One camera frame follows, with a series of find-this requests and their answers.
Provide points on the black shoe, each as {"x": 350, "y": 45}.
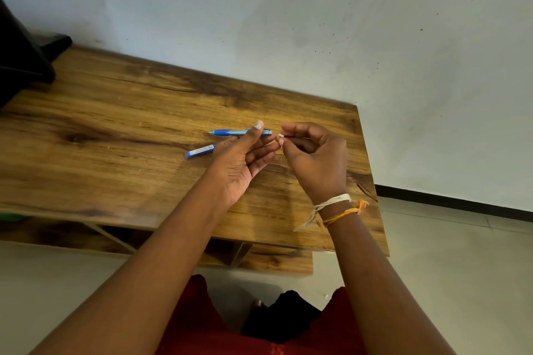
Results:
{"x": 283, "y": 317}

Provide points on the black skirting board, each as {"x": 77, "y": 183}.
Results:
{"x": 454, "y": 200}

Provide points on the person's left forearm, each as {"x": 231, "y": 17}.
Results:
{"x": 137, "y": 280}

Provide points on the white thread wristband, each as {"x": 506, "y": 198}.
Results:
{"x": 329, "y": 203}

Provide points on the person's left middle finger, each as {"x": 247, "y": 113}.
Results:
{"x": 262, "y": 159}

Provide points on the person's right thumb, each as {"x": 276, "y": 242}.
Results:
{"x": 287, "y": 151}

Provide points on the person's left thumb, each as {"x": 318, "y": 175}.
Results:
{"x": 246, "y": 136}

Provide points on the orange thread wristband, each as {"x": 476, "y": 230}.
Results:
{"x": 347, "y": 212}

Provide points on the blue mechanical pencil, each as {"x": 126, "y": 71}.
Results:
{"x": 233, "y": 132}

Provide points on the person's right forearm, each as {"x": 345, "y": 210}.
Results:
{"x": 383, "y": 284}

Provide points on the wooden table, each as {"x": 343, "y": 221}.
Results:
{"x": 104, "y": 126}

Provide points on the person's left hand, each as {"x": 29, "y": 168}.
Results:
{"x": 231, "y": 167}

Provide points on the person's right hand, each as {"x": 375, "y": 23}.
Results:
{"x": 320, "y": 167}

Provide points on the black plastic object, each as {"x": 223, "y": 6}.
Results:
{"x": 21, "y": 59}

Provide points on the red garment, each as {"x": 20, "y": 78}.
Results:
{"x": 195, "y": 325}

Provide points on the blue pencil lead case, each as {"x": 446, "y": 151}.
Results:
{"x": 199, "y": 152}

